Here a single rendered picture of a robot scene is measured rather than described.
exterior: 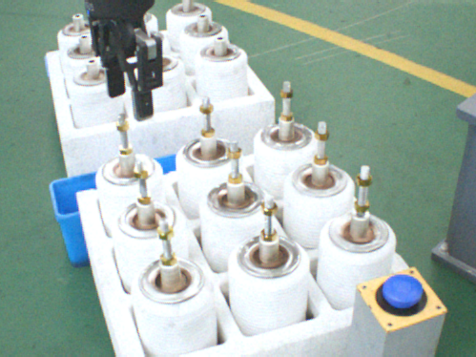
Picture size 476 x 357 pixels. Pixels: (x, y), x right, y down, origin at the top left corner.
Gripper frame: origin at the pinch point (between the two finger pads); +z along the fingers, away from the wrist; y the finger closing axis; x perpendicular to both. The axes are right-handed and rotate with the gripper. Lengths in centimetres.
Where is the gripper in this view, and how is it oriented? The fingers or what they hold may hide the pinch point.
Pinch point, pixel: (129, 96)
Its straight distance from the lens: 79.2
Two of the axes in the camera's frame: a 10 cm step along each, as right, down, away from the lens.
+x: 8.2, -3.4, 4.6
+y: 5.7, 4.6, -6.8
